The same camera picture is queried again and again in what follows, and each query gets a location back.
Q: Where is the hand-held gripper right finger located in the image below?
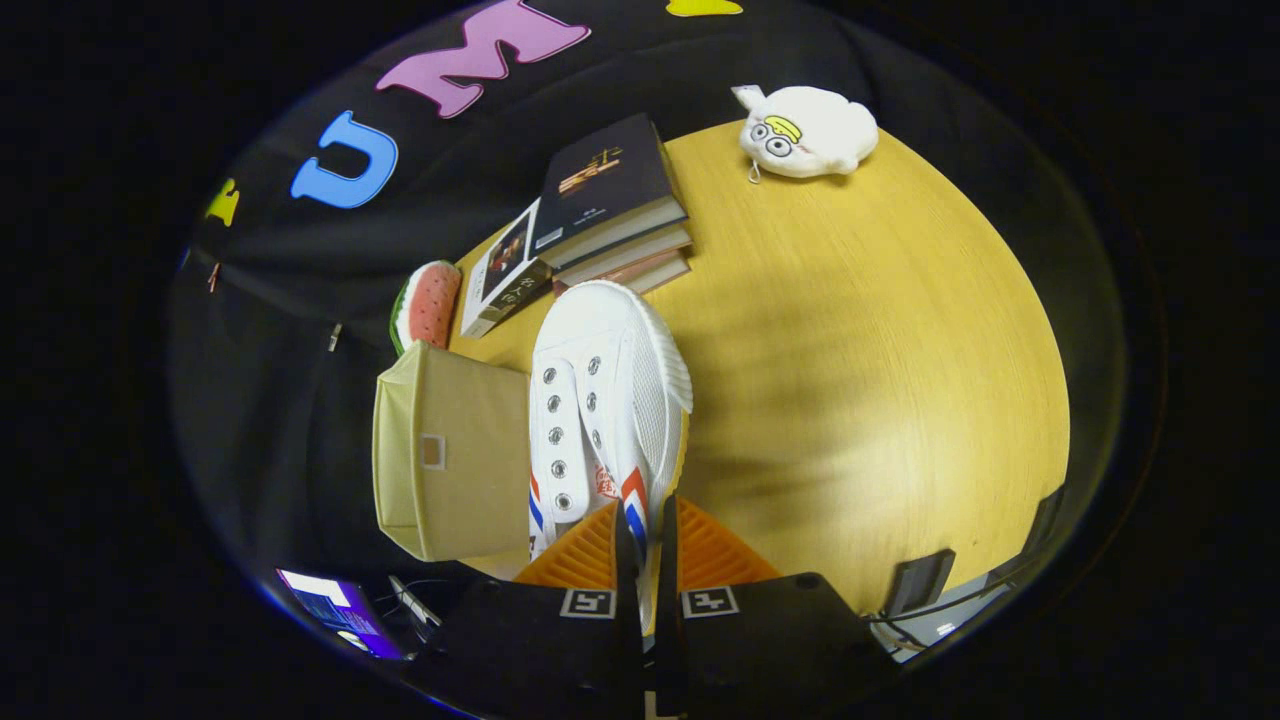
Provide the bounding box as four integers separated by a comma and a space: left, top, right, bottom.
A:
655, 497, 896, 720

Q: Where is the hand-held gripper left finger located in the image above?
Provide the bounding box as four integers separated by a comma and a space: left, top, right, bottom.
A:
405, 498, 646, 720

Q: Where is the beige fabric storage box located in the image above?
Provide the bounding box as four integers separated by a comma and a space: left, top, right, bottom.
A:
372, 340, 533, 563

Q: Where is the white canvas shoe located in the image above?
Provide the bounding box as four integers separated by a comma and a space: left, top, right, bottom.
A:
528, 281, 694, 626

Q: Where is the black flat panel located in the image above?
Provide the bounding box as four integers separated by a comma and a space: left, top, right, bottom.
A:
885, 548, 956, 617

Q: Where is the lit computer screen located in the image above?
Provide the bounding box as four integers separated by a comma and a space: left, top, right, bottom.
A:
276, 568, 403, 661

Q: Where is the brown cover book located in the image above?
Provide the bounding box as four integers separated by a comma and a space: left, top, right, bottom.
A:
553, 250, 692, 297

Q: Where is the grey cover book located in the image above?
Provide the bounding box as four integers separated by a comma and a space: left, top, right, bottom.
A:
575, 225, 693, 286

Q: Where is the watermelon slice plush toy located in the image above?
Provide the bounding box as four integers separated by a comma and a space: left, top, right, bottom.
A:
389, 260, 463, 356

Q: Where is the white portrait cover book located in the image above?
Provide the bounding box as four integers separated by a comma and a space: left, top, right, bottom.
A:
460, 198, 553, 339

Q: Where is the black backdrop cloth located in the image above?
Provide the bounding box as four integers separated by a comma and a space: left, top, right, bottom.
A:
170, 0, 1131, 571

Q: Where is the black cover book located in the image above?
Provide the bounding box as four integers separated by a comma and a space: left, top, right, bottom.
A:
530, 113, 689, 271

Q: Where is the white plush toy with eyes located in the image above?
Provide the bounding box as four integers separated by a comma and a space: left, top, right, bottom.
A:
733, 85, 880, 184

